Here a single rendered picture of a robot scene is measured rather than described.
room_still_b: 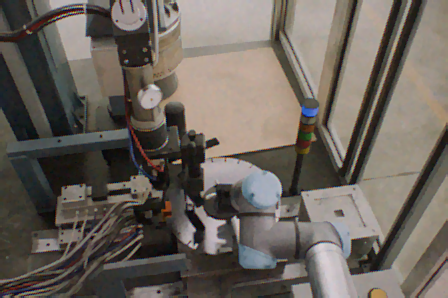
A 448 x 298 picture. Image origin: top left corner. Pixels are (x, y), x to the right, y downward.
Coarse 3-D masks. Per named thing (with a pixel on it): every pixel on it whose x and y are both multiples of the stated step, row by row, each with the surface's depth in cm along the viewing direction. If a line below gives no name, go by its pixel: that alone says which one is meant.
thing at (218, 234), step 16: (208, 160) 137; (224, 160) 137; (240, 160) 137; (176, 176) 133; (208, 176) 133; (224, 176) 133; (240, 176) 133; (176, 192) 129; (176, 208) 126; (192, 208) 126; (176, 224) 122; (192, 224) 122; (208, 224) 122; (224, 224) 122; (192, 240) 119; (208, 240) 119; (224, 240) 119
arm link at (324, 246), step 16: (304, 224) 90; (320, 224) 90; (336, 224) 90; (304, 240) 88; (320, 240) 86; (336, 240) 87; (304, 256) 87; (320, 256) 82; (336, 256) 82; (320, 272) 79; (336, 272) 78; (320, 288) 76; (336, 288) 75; (352, 288) 76
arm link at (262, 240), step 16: (240, 224) 91; (256, 224) 89; (272, 224) 90; (288, 224) 90; (240, 240) 90; (256, 240) 88; (272, 240) 88; (288, 240) 88; (240, 256) 90; (256, 256) 87; (272, 256) 88; (288, 256) 89
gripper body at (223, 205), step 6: (216, 186) 112; (222, 186) 112; (228, 186) 109; (222, 192) 102; (228, 192) 103; (216, 198) 112; (222, 198) 102; (228, 198) 106; (216, 204) 110; (222, 204) 108; (228, 204) 104; (222, 210) 108; (228, 210) 108; (234, 210) 108
